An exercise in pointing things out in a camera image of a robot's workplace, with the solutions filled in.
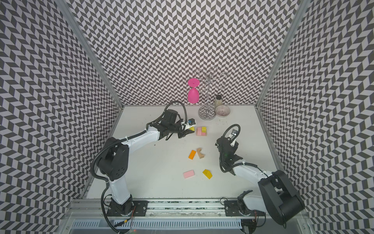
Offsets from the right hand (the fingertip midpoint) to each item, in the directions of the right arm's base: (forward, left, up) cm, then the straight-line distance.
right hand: (227, 141), depth 88 cm
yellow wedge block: (-17, +13, -7) cm, 22 cm away
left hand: (+7, +21, +6) cm, 23 cm away
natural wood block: (+11, +12, -7) cm, 18 cm away
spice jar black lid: (+39, 0, +1) cm, 39 cm away
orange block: (-5, +22, -7) cm, 24 cm away
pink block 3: (-17, +24, -8) cm, 30 cm away
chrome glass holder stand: (+30, +9, -6) cm, 31 cm away
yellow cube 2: (+4, +21, +8) cm, 23 cm away
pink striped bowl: (+30, -2, -5) cm, 31 cm away
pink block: (+12, +17, -5) cm, 21 cm away
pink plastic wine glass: (+28, +20, +16) cm, 38 cm away
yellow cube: (+15, +13, -8) cm, 22 cm away
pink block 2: (+9, +14, -6) cm, 18 cm away
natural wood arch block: (-4, +17, -9) cm, 19 cm away
